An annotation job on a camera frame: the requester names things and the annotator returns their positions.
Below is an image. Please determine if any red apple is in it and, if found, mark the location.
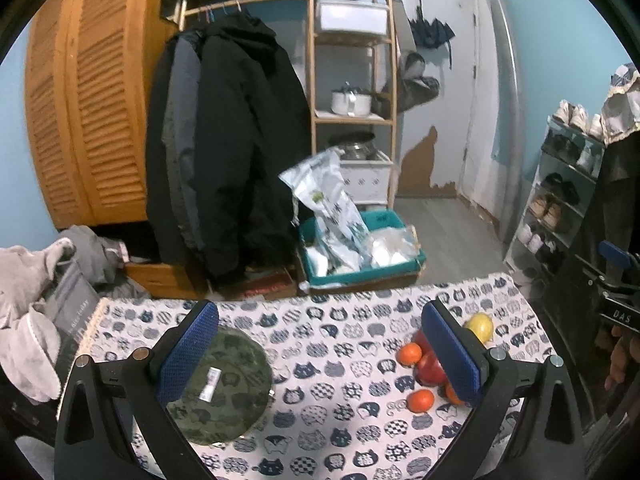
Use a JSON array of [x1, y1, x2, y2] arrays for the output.
[[412, 330, 432, 354], [414, 351, 448, 386]]

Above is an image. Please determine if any large orange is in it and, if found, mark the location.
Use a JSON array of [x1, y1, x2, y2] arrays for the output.
[[445, 382, 465, 405]]

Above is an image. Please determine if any person's right hand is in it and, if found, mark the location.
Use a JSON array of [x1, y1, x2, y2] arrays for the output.
[[604, 326, 640, 391]]

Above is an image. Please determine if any dark garment at right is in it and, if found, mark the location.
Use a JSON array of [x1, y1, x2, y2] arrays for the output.
[[541, 132, 639, 427]]

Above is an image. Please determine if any grey shoe rack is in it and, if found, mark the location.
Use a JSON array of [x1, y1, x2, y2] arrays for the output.
[[504, 116, 605, 283]]

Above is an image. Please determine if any grey clothes pile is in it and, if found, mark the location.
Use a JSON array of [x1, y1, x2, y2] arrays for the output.
[[1, 226, 150, 403]]

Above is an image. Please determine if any green glass bowl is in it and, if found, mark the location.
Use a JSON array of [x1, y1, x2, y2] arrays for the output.
[[167, 327, 273, 445]]

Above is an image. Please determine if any small orange front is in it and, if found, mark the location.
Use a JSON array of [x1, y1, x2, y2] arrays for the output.
[[407, 389, 435, 414]]

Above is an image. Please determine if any yellow lemon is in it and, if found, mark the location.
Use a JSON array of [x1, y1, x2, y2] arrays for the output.
[[464, 312, 494, 344]]

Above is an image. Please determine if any grey vertical pipe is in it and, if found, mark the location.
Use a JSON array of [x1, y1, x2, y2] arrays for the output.
[[488, 0, 525, 242]]

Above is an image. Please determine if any small mandarin orange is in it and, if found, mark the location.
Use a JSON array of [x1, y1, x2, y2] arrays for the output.
[[396, 342, 423, 367]]

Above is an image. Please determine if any cat pattern tablecloth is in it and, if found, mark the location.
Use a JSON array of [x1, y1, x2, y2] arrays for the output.
[[76, 273, 556, 479]]

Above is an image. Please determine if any white door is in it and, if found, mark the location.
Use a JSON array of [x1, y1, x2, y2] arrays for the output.
[[398, 0, 499, 200]]

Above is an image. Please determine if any clear plastic bag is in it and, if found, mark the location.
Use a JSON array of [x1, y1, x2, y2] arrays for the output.
[[367, 226, 420, 268]]

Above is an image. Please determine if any teal storage box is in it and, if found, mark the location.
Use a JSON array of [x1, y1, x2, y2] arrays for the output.
[[298, 209, 426, 288]]

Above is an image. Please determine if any dark hanging bag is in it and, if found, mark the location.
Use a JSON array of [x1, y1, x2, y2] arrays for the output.
[[395, 51, 440, 114]]

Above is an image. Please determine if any white printed rice bag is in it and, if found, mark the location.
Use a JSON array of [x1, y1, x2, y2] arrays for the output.
[[279, 148, 371, 272]]

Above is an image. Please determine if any steel pot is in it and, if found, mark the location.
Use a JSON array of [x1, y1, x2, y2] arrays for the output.
[[328, 131, 376, 160]]

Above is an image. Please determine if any dark hanging umbrella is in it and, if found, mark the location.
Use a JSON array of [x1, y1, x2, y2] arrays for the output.
[[409, 6, 456, 50]]

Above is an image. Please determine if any white enamel pot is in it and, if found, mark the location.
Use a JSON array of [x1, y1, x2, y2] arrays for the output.
[[331, 82, 372, 117]]

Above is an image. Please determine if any black hanging coat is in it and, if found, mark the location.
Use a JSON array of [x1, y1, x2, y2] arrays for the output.
[[145, 11, 311, 289]]

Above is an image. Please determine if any white storage bin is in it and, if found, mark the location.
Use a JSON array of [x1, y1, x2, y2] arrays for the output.
[[316, 0, 388, 36]]

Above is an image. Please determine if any orange louvered wardrobe door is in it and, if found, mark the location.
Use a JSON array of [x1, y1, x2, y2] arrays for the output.
[[25, 0, 176, 229]]

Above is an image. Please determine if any wooden ladder shelf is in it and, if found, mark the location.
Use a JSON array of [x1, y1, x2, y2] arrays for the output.
[[306, 0, 399, 209]]

